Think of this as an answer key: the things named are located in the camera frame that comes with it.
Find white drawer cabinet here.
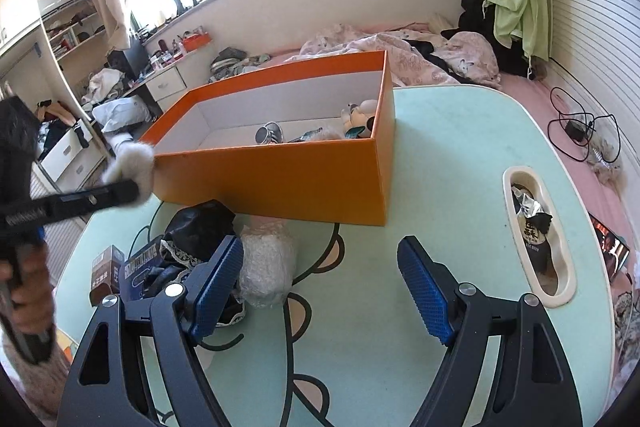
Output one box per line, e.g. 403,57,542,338
145,52,212,112

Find left forearm fuzzy sleeve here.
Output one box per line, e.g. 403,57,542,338
1,142,154,426

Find small orange box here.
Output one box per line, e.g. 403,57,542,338
181,32,212,53

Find left hand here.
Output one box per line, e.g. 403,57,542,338
1,243,54,335

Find orange cardboard box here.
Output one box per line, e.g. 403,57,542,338
142,51,395,225

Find silver metal cup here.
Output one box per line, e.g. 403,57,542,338
255,121,284,145

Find brown small carton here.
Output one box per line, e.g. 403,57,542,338
89,245,125,307

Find bald cartoon figurine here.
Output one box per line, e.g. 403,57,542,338
341,100,378,139

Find cream oval table tray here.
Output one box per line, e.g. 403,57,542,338
502,166,577,308

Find grey clothes pile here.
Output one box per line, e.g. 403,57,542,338
209,46,271,82

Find white bubble wrap roll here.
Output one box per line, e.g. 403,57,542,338
239,220,297,309

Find black clothes pile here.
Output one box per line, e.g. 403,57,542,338
440,0,537,80

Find black charger cable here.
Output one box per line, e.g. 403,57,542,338
546,85,623,164

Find black snack packet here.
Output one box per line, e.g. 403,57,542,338
511,184,555,277

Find pink floral blanket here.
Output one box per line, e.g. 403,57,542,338
290,24,501,90

